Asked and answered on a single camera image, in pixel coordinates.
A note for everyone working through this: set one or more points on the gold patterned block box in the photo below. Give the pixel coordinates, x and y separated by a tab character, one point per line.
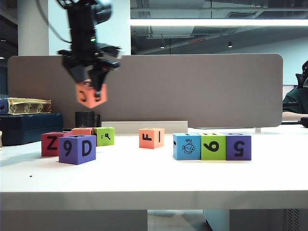
29	107

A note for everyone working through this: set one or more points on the white ceiling light strip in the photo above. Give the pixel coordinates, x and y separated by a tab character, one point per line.
216	22

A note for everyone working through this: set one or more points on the orange foam block B C 8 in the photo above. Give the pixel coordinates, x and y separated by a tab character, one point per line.
90	103

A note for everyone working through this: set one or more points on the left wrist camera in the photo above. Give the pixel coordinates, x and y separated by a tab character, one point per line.
111	51

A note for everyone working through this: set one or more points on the purple foam block 9 D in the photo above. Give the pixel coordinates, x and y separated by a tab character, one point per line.
77	159

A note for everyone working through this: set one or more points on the red foam block Z P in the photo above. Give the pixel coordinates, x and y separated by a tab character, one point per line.
44	152

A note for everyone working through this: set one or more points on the black object on desk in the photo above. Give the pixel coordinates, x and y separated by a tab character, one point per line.
305	121

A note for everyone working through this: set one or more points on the blue foam block fish I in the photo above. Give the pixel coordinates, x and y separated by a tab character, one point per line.
180	154

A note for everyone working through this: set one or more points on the beige wooden object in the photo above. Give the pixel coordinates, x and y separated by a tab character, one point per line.
1	142

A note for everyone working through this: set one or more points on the dark blue case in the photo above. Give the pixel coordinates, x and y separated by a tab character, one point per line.
24	127

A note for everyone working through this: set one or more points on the green foam block T key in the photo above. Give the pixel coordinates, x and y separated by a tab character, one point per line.
109	143

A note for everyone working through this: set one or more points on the orange foam block xylophone F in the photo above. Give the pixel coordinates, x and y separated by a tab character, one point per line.
154	144

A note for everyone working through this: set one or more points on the small blue box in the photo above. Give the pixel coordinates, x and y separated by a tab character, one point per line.
3	106

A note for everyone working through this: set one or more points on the beige partition base bar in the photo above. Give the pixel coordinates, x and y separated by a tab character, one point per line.
125	127

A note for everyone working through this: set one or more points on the orange foam block Q 7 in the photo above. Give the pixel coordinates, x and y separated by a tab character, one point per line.
81	131

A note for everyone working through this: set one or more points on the brown desk partition panel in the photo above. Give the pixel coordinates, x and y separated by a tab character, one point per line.
192	91

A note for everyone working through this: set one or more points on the seated person dark green top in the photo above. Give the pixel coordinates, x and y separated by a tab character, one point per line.
293	103

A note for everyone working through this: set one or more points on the white partition foot bracket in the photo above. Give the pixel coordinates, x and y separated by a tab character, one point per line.
258	130

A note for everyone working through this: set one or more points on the purple foam block G 5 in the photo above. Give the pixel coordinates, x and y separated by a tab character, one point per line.
230	156

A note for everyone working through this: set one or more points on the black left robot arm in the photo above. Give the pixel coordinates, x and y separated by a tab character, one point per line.
80	24

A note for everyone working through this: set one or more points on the red LED ceiling strip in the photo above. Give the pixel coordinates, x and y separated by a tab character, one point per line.
197	41

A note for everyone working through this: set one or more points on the green foam block N 9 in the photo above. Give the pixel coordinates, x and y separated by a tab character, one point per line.
220	155

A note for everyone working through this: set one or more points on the ceiling spotlight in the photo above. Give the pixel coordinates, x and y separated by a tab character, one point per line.
230	44
162	46

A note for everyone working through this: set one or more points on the black mug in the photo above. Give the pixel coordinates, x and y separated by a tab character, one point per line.
84	119

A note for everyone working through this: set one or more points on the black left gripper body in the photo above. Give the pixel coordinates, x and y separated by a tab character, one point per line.
79	57

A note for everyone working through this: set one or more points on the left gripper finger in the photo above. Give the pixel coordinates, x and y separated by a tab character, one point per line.
97	79
77	74

